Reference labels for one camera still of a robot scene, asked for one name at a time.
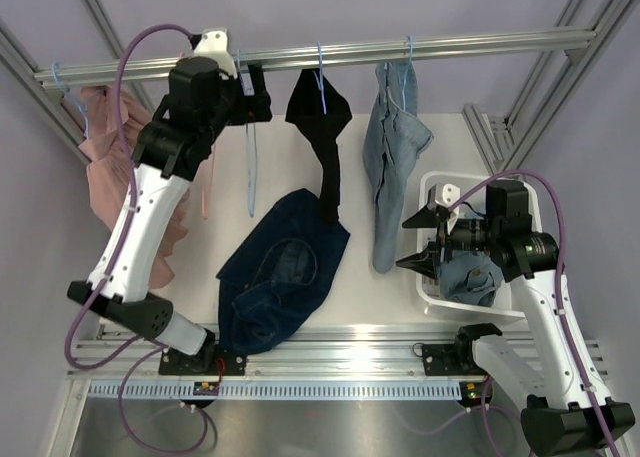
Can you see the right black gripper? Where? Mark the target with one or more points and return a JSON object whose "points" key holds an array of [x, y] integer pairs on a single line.
{"points": [[427, 262]]}

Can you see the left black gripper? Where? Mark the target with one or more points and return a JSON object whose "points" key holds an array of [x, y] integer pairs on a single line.
{"points": [[251, 108]]}

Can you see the light blue wire hanger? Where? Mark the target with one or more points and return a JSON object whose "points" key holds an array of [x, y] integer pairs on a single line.
{"points": [[250, 139]]}

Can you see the light blue denim skirt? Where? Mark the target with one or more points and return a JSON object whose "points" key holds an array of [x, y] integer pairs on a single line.
{"points": [[469, 278]]}

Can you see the pink wire hanger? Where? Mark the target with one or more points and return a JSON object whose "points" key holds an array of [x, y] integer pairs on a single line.
{"points": [[205, 192]]}

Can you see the dark blue denim skirt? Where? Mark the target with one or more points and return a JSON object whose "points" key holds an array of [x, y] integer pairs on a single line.
{"points": [[280, 274]]}

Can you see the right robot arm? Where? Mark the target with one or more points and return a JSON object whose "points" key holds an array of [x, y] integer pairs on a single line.
{"points": [[565, 406]]}

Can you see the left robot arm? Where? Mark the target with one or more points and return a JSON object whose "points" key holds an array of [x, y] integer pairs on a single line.
{"points": [[118, 288]]}

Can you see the blue hanger of pale denim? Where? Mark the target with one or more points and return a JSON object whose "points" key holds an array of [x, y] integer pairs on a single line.
{"points": [[400, 81]]}

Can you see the blue hanger of pink dress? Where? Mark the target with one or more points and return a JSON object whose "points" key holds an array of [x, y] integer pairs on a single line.
{"points": [[80, 105]]}

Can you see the white plastic basket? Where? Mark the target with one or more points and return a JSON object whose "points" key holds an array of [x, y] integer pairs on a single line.
{"points": [[505, 309]]}

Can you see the black garment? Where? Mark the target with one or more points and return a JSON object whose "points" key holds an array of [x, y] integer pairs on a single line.
{"points": [[304, 111]]}

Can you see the pale blue denim garment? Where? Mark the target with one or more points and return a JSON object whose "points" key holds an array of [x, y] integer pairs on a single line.
{"points": [[393, 143]]}

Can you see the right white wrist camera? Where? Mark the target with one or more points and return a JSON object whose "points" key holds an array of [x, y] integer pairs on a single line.
{"points": [[441, 197]]}

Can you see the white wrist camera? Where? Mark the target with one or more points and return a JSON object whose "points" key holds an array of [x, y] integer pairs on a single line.
{"points": [[214, 44], [441, 197]]}

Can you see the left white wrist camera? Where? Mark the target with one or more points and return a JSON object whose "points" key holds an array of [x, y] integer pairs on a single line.
{"points": [[214, 44]]}

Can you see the aluminium frame right post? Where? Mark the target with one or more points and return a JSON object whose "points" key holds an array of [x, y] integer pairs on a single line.
{"points": [[505, 142]]}

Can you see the aluminium frame post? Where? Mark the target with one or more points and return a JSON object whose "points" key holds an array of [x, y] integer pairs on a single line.
{"points": [[505, 142], [47, 45]]}

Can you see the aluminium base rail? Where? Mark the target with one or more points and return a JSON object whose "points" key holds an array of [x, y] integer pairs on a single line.
{"points": [[358, 352]]}

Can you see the aluminium frame left post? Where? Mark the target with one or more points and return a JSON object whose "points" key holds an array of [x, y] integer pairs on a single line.
{"points": [[47, 45]]}

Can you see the aluminium hanging rail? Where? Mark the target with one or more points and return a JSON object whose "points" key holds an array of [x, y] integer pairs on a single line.
{"points": [[348, 54]]}

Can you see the white slotted cable duct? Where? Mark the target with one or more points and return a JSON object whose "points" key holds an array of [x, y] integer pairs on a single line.
{"points": [[281, 390]]}

